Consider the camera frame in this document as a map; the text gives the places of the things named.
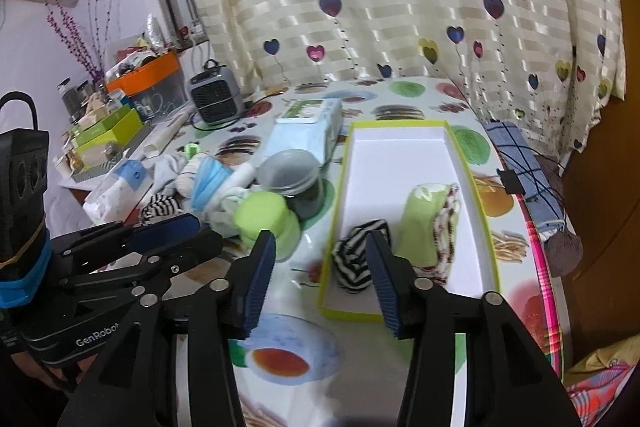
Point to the black-white striped sock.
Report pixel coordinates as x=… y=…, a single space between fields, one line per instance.
x=352 y=257
x=160 y=207

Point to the green cloth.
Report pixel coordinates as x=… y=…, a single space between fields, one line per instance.
x=420 y=227

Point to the colourful printed cloth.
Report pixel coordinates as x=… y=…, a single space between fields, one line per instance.
x=605 y=382

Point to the brown wooden wardrobe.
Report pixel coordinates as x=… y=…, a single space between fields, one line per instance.
x=600 y=257

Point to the white sock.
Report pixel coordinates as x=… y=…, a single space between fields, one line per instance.
x=227 y=212

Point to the orange lidded container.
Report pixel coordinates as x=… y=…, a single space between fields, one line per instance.
x=150 y=72

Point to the blue wet wipes pack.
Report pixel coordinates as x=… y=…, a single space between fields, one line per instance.
x=300 y=137

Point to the food print tablecloth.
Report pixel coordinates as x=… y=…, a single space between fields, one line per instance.
x=350 y=382

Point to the grey-white sock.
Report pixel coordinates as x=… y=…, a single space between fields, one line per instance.
x=167 y=169

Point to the white blue tissue pack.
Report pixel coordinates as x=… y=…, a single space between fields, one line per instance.
x=117 y=189

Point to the heart print striped curtain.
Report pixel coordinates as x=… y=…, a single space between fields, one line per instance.
x=400 y=7

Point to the white paper roll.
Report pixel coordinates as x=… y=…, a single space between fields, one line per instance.
x=165 y=134

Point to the beige sock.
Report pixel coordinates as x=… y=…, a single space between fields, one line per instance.
x=186 y=179

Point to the green sock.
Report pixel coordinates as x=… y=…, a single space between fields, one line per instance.
x=191 y=150

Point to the clear round plastic container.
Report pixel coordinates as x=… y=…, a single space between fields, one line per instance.
x=290 y=177

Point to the green storage box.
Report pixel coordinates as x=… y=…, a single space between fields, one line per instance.
x=112 y=127

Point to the blue plaid cloth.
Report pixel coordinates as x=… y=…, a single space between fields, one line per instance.
x=520 y=152

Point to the blue face mask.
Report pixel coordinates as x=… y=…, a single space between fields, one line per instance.
x=210 y=182

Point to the purple decorative branches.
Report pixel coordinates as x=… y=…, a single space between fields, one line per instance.
x=96 y=69

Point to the pile of small household things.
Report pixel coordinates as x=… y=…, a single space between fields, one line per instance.
x=145 y=42

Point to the small grey heater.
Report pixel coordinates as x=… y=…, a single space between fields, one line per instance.
x=215 y=99

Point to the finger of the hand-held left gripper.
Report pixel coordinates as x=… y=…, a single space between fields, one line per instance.
x=190 y=249
x=165 y=226

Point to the yellow-green cardboard box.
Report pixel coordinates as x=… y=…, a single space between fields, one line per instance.
x=400 y=172

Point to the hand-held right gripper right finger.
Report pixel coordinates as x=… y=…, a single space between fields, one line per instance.
x=382 y=282

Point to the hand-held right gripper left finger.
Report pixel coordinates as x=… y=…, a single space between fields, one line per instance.
x=257 y=282

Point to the dark glass jar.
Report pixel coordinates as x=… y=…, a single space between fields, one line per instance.
x=75 y=97

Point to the light green jar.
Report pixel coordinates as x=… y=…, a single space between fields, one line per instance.
x=265 y=217

